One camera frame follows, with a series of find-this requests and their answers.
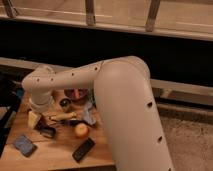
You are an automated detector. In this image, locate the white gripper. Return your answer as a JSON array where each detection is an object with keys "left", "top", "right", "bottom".
[{"left": 28, "top": 91, "right": 59, "bottom": 129}]

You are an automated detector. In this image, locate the blue sponge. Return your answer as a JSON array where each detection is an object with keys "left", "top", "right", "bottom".
[{"left": 13, "top": 134, "right": 37, "bottom": 157}]

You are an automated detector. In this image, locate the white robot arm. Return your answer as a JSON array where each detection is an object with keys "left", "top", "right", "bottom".
[{"left": 22, "top": 56, "right": 175, "bottom": 171}]

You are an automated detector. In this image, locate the brown pine cone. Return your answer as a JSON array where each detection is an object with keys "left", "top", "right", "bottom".
[{"left": 35, "top": 117, "right": 47, "bottom": 130}]

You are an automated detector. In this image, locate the small dark metal cup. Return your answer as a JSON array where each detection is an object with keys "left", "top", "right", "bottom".
[{"left": 59, "top": 98, "right": 72, "bottom": 113}]

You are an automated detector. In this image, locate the dark red bowl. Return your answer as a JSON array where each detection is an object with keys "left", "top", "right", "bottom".
[{"left": 64, "top": 89, "right": 88, "bottom": 101}]

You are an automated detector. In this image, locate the red utensil in bowl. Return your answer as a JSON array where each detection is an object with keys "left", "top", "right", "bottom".
[{"left": 74, "top": 89, "right": 80, "bottom": 99}]

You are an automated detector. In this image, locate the yellow round fruit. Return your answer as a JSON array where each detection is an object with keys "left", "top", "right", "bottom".
[{"left": 74, "top": 123, "right": 89, "bottom": 138}]

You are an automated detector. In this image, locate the crumpled grey cloth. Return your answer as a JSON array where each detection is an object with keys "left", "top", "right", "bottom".
[{"left": 81, "top": 101, "right": 96, "bottom": 126}]

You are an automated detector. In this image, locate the black rectangular block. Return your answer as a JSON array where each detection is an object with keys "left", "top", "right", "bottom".
[{"left": 72, "top": 138, "right": 95, "bottom": 162}]

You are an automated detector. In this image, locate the wooden railing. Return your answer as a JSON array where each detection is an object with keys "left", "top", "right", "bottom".
[{"left": 0, "top": 0, "right": 213, "bottom": 42}]

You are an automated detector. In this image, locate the wooden handled tool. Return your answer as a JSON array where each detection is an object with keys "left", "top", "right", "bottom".
[{"left": 49, "top": 112, "right": 77, "bottom": 122}]

